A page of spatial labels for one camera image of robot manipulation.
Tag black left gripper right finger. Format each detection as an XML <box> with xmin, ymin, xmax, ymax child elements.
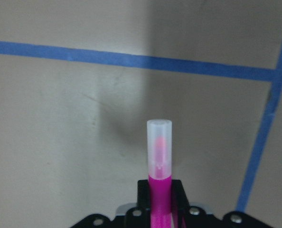
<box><xmin>171</xmin><ymin>180</ymin><xmax>196</xmax><ymax>228</ymax></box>

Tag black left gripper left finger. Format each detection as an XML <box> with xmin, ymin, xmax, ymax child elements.
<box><xmin>124</xmin><ymin>180</ymin><xmax>151</xmax><ymax>228</ymax></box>

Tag pink highlighter pen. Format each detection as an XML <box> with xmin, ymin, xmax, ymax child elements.
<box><xmin>147</xmin><ymin>119</ymin><xmax>172</xmax><ymax>228</ymax></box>

